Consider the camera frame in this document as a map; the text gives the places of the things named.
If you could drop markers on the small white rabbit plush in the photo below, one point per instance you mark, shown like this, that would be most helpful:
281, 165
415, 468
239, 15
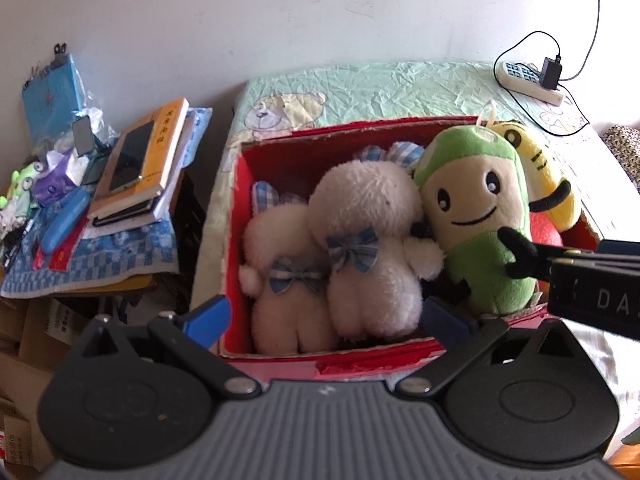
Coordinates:
290, 320

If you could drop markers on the clear plastic bag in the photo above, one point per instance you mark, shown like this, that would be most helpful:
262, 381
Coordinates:
97, 120

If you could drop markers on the blue booklet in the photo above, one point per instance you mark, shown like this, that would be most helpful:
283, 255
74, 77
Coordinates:
200, 130

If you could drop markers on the small white toy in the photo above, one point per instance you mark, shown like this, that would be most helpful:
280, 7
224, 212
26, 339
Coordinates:
7, 220

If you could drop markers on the green plush toy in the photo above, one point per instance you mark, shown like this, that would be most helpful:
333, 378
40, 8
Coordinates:
475, 270

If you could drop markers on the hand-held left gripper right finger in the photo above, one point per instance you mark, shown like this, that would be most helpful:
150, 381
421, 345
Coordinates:
445, 322

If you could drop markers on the green frog toy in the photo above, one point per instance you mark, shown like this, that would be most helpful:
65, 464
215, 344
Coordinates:
22, 182

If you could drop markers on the blue pencil case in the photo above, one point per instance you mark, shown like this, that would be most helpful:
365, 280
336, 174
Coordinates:
65, 220

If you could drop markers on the yellow book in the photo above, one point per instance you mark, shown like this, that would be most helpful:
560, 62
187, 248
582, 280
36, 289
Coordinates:
170, 130

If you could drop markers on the white power strip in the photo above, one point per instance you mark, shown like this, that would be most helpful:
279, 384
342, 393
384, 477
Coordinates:
520, 77

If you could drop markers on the black notebook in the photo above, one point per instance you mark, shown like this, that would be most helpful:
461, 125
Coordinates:
125, 215

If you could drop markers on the purple tissue pack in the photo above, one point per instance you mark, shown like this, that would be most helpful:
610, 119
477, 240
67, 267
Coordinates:
52, 182

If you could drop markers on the brown patterned cloth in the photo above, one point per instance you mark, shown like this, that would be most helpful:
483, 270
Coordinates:
625, 155

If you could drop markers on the black charger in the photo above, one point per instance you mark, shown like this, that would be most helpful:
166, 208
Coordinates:
549, 75

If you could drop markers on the black binder clips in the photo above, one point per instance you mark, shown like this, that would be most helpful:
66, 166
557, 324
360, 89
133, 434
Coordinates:
60, 55

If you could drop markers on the blue bag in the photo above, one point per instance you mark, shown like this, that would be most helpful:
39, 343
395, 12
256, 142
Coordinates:
50, 100

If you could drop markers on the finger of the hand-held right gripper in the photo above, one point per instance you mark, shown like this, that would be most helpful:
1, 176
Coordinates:
622, 247
542, 262

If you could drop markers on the yellow plush toy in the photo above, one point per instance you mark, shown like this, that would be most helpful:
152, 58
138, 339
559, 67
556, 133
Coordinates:
567, 212

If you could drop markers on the red cardboard box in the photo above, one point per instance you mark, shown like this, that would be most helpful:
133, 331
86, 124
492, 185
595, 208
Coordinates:
280, 160

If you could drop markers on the red card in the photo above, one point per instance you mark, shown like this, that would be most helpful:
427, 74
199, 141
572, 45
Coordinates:
62, 255

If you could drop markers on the blue checkered cloth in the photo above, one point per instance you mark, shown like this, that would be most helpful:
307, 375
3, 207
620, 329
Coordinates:
125, 260

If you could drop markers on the black smartphone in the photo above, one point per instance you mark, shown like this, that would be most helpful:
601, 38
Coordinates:
131, 157

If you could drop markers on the small black device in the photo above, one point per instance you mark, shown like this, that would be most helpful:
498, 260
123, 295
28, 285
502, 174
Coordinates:
83, 135

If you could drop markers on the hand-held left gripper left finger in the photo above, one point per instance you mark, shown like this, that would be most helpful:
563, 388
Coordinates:
210, 320

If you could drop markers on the large white rabbit plush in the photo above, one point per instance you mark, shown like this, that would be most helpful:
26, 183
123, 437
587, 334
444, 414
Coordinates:
365, 280

